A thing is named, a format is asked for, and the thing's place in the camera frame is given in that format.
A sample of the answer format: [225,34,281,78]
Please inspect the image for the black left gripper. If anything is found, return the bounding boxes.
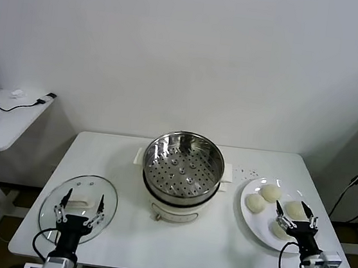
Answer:
[48,186,109,260]

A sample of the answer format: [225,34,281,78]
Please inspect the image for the white electric pot base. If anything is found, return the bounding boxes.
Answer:
[136,165,232,230]

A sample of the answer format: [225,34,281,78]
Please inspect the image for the white steamed baozi bun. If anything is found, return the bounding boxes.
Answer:
[246,192,269,214]
[269,219,294,242]
[260,183,284,204]
[282,199,310,221]

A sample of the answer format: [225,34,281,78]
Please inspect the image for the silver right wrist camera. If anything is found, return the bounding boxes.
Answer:
[299,247,344,268]

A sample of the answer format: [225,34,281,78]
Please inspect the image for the white side desk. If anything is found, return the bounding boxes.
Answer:
[0,87,58,240]

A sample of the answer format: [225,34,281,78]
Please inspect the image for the stainless perforated steamer basket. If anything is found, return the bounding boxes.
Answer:
[130,125,238,211]

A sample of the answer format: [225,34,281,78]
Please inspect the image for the white round plate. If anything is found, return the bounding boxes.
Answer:
[235,174,326,256]

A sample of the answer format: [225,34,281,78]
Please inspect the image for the scattered dark crumbs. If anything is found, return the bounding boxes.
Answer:
[234,166,258,180]

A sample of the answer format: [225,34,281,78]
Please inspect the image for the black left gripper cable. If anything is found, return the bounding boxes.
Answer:
[30,226,61,263]

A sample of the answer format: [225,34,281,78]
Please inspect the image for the small white desk object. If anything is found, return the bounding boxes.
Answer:
[10,88,30,100]

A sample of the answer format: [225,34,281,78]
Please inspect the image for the black desk cable with adapters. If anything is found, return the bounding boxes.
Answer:
[0,87,57,117]

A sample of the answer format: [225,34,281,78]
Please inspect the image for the round glass pot lid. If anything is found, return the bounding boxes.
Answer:
[35,168,121,251]

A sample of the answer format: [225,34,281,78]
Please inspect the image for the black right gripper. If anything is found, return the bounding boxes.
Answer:
[269,197,328,260]

